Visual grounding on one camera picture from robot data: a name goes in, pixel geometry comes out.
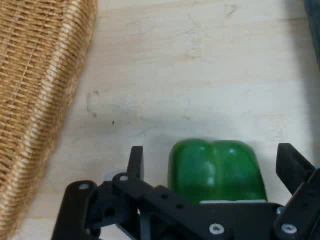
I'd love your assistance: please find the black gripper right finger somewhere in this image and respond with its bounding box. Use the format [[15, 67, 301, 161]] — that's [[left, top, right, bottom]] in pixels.
[[273, 143, 320, 240]]

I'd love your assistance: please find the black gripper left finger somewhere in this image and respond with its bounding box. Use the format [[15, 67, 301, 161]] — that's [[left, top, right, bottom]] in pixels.
[[51, 146, 226, 240]]

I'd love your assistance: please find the green bell pepper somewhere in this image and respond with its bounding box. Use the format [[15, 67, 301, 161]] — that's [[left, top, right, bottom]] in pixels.
[[167, 139, 268, 206]]

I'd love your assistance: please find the wooden cutting board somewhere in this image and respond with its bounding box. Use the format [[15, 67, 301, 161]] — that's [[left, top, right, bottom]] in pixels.
[[0, 0, 320, 240]]

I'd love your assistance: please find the woven wicker basket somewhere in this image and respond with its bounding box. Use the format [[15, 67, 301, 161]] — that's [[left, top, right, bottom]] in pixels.
[[0, 0, 99, 240]]

